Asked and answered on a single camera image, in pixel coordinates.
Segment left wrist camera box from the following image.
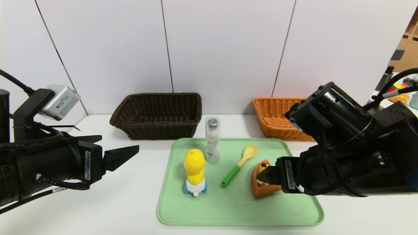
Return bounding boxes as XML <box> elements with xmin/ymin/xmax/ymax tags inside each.
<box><xmin>39</xmin><ymin>84</ymin><xmax>81</xmax><ymax>121</ymax></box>

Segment light green plastic tray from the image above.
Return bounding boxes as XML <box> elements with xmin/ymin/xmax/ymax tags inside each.
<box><xmin>157</xmin><ymin>138</ymin><xmax>324</xmax><ymax>226</ymax></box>

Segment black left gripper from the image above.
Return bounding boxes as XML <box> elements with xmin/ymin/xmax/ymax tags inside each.
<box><xmin>22</xmin><ymin>135</ymin><xmax>139</xmax><ymax>189</ymax></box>

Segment yellow pasta spoon green handle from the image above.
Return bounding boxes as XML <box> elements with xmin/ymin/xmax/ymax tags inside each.
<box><xmin>221</xmin><ymin>145</ymin><xmax>258</xmax><ymax>187</ymax></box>

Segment dark brown wicker basket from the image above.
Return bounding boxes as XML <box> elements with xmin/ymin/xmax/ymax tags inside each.
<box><xmin>109</xmin><ymin>93</ymin><xmax>202</xmax><ymax>141</ymax></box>

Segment black left camera cable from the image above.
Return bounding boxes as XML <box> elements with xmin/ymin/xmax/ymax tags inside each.
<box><xmin>0</xmin><ymin>69</ymin><xmax>35</xmax><ymax>96</ymax></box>

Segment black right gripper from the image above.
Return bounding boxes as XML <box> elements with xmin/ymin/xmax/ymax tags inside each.
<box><xmin>257</xmin><ymin>156</ymin><xmax>305</xmax><ymax>194</ymax></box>

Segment toy cake slice with fruit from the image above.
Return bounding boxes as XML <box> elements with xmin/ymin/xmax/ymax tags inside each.
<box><xmin>251</xmin><ymin>159</ymin><xmax>282</xmax><ymax>197</ymax></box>

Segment wooden shelf unit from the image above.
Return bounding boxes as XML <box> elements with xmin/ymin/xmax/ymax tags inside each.
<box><xmin>389</xmin><ymin>7</ymin><xmax>418</xmax><ymax>73</ymax></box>

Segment clear spray bottle silver cap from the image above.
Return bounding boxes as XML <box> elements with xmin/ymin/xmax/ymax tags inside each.
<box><xmin>205</xmin><ymin>117</ymin><xmax>221</xmax><ymax>164</ymax></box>

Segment black cable with white label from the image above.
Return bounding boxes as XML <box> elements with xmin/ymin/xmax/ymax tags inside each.
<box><xmin>0</xmin><ymin>188</ymin><xmax>67</xmax><ymax>214</ymax></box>

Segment yellow duck toy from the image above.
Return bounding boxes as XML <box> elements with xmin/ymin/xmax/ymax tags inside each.
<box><xmin>183</xmin><ymin>149</ymin><xmax>207</xmax><ymax>197</ymax></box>

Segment orange wicker basket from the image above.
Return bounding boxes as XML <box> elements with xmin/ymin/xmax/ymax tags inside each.
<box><xmin>253</xmin><ymin>97</ymin><xmax>315</xmax><ymax>142</ymax></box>

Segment white side table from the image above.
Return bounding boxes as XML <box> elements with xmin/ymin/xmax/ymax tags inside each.
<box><xmin>371</xmin><ymin>72</ymin><xmax>418</xmax><ymax>111</ymax></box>

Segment toy bread bun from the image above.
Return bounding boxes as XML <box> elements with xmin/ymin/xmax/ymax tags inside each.
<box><xmin>389</xmin><ymin>94</ymin><xmax>409</xmax><ymax>104</ymax></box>

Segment black camera cable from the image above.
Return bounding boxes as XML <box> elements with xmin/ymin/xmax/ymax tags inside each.
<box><xmin>0</xmin><ymin>69</ymin><xmax>35</xmax><ymax>96</ymax></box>
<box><xmin>364</xmin><ymin>68</ymin><xmax>418</xmax><ymax>111</ymax></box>

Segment black right camera cable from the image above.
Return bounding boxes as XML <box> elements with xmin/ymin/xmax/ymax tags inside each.
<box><xmin>364</xmin><ymin>68</ymin><xmax>418</xmax><ymax>111</ymax></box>

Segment black bottle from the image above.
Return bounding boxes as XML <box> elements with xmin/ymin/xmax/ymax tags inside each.
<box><xmin>376</xmin><ymin>66</ymin><xmax>394</xmax><ymax>91</ymax></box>

